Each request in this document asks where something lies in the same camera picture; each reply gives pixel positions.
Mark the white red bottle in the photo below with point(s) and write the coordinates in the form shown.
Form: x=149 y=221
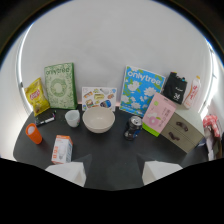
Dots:
x=193 y=92

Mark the red patterned cloth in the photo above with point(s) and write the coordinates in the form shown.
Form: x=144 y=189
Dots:
x=212 y=125

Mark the blue onlytree box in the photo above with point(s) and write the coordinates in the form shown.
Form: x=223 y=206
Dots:
x=140 y=89

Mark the dark soda can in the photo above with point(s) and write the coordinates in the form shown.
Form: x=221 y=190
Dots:
x=133 y=127

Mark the white picture card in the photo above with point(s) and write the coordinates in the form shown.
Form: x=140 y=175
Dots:
x=99 y=98

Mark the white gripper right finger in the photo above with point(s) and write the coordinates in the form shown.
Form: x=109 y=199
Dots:
x=156 y=170

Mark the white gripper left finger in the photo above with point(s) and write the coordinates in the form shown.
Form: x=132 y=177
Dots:
x=71 y=171

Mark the cream bowl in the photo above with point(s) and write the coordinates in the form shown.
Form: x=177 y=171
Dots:
x=98 y=119

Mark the green onlytree box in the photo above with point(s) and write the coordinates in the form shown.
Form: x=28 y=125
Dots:
x=60 y=86

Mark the yellow chips bag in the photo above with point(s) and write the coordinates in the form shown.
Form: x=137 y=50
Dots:
x=36 y=97

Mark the orange cup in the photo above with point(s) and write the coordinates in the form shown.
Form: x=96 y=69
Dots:
x=33 y=133

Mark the white mug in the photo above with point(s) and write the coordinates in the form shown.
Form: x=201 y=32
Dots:
x=72 y=118

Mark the black bag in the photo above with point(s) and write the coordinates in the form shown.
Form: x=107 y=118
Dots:
x=175 y=88

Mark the white orange light bulb box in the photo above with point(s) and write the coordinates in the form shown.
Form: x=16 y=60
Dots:
x=61 y=149

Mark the black small device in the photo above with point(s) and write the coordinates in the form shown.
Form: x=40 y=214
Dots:
x=45 y=118

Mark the beige drawer cabinet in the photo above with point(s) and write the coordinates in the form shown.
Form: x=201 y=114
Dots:
x=183 y=128

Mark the pink green box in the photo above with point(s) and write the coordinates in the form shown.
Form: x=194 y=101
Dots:
x=157 y=115

